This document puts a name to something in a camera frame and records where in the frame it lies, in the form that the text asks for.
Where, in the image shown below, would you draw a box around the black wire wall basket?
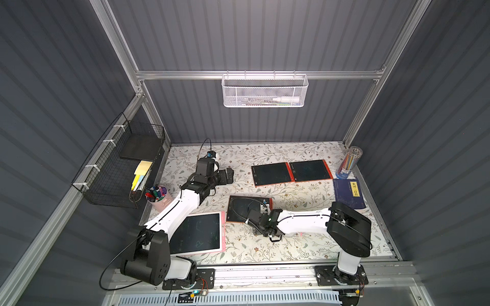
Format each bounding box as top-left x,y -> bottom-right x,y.
72,114 -> 166,209

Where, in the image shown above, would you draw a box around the black tray in basket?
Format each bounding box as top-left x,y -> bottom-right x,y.
119,134 -> 162,161

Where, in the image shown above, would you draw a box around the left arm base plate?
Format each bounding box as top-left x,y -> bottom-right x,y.
162,269 -> 216,291

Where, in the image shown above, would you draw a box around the dark blue notebook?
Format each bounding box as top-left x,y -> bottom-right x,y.
333,179 -> 366,210

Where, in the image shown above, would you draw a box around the clear cup coloured pencils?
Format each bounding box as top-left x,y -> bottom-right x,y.
336,146 -> 363,179

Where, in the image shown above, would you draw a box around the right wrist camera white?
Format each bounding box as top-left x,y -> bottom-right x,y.
260,203 -> 270,214

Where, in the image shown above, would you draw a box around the pink white writing tablet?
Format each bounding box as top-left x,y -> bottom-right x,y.
170,211 -> 226,256

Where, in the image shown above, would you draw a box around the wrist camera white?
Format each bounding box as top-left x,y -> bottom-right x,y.
260,203 -> 270,214
206,150 -> 217,159

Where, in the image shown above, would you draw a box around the yellow sticky notes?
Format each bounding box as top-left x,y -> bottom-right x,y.
131,161 -> 153,191

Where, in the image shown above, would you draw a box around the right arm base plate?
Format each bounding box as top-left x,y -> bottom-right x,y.
314,265 -> 369,288

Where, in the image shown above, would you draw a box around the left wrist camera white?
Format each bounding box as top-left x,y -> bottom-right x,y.
206,150 -> 217,159

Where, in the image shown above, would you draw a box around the white marker in basket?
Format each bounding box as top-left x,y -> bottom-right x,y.
272,96 -> 301,105

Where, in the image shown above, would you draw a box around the red tablet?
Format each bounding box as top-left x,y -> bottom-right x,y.
251,162 -> 294,187
226,196 -> 264,223
289,159 -> 333,182

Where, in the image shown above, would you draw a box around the pink cup with markers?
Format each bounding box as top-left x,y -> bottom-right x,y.
144,185 -> 174,213

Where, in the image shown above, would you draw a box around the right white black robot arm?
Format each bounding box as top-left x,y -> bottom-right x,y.
244,201 -> 372,278

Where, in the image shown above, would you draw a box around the white wire mesh basket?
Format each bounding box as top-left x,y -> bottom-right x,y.
221,74 -> 309,108

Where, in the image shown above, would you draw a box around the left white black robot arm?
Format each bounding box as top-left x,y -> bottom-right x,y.
120,157 -> 234,286

